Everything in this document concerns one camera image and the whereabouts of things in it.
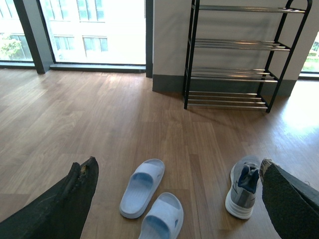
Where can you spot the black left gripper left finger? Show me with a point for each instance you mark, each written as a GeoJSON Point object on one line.
{"type": "Point", "coordinates": [61, 211]}

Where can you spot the grey knit sneaker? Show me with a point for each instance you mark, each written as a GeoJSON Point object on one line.
{"type": "Point", "coordinates": [241, 196]}

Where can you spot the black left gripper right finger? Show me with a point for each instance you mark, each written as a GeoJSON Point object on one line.
{"type": "Point", "coordinates": [292, 205]}

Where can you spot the light blue slide sandal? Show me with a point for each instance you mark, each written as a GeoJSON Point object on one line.
{"type": "Point", "coordinates": [164, 220]}
{"type": "Point", "coordinates": [141, 186]}

